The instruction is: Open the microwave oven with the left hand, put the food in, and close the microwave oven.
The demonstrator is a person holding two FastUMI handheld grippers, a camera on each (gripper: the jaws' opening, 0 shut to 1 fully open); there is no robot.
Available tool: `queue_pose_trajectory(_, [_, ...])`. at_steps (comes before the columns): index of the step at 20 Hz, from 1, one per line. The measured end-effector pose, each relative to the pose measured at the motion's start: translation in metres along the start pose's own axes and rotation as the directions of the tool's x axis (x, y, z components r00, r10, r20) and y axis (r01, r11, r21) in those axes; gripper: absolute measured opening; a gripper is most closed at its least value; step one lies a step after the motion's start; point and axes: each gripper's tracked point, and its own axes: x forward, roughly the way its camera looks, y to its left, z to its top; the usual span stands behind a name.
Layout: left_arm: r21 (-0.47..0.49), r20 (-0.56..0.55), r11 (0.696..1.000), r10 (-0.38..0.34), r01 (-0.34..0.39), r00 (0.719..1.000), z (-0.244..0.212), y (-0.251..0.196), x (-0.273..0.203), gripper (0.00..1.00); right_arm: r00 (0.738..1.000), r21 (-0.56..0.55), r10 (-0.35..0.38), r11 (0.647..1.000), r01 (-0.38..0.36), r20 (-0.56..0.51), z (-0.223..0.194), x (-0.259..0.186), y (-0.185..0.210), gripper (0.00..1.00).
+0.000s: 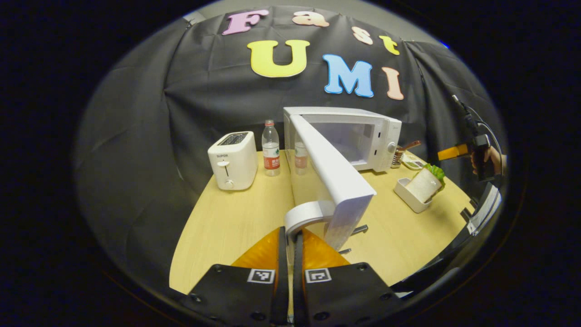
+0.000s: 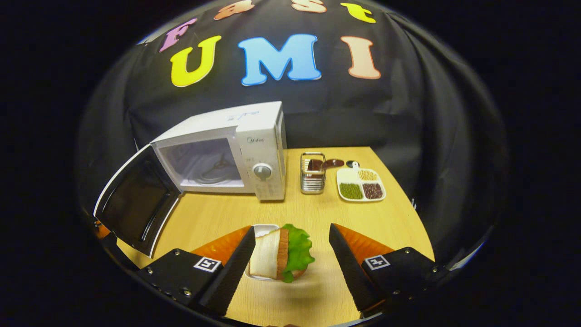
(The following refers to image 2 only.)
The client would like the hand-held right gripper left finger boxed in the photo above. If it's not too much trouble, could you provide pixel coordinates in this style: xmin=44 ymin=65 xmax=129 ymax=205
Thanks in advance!
xmin=136 ymin=226 xmax=256 ymax=317

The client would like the metal wire basket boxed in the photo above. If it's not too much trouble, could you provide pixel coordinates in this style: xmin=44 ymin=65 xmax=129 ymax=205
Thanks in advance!
xmin=300 ymin=152 xmax=326 ymax=195

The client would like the glass turntable plate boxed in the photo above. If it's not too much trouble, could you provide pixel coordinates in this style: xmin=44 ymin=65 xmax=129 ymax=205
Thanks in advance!
xmin=193 ymin=154 xmax=241 ymax=184

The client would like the brown wooden spoon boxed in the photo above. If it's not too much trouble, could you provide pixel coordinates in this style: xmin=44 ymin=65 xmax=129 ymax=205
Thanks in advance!
xmin=308 ymin=159 xmax=345 ymax=172

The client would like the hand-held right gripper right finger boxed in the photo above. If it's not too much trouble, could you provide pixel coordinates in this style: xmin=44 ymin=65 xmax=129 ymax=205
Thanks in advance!
xmin=329 ymin=223 xmax=436 ymax=318

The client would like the white microwave oven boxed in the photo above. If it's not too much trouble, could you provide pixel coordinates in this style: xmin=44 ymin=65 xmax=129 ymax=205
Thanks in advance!
xmin=93 ymin=101 xmax=288 ymax=258

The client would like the sandwich with green lettuce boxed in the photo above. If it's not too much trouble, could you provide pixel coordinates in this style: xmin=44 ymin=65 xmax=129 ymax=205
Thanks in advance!
xmin=249 ymin=223 xmax=316 ymax=283

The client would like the white divided plate with beans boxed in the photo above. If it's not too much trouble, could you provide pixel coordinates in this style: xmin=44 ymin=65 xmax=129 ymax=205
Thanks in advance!
xmin=336 ymin=161 xmax=387 ymax=202

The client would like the white rectangular dish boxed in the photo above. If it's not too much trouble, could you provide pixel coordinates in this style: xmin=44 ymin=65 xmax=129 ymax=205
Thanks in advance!
xmin=245 ymin=224 xmax=280 ymax=281

